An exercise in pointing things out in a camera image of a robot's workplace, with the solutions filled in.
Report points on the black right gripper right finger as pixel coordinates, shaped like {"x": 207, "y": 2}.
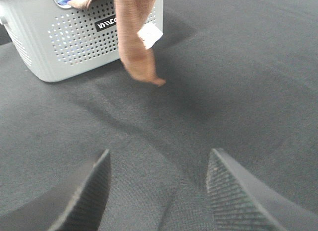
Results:
{"x": 234, "y": 207}

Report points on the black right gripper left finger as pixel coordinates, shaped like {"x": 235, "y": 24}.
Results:
{"x": 86, "y": 207}

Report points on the brown microfibre towel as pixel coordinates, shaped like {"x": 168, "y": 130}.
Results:
{"x": 131, "y": 15}

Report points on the white towel care label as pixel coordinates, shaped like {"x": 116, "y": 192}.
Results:
{"x": 149, "y": 34}

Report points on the black table cloth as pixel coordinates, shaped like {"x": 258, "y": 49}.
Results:
{"x": 241, "y": 75}

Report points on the grey perforated laundry basket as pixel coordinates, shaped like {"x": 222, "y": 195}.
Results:
{"x": 57, "y": 42}

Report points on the blue cloth in basket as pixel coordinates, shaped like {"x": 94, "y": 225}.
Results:
{"x": 62, "y": 2}

